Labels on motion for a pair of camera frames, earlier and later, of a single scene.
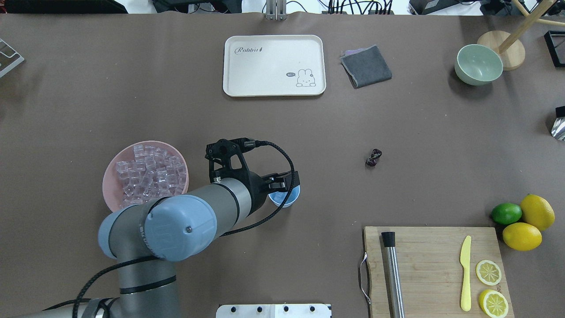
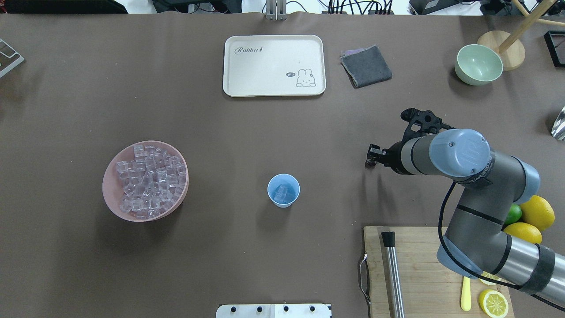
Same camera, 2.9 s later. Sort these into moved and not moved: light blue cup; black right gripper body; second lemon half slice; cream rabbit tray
Moved: black right gripper body
Not moved: light blue cup; cream rabbit tray; second lemon half slice
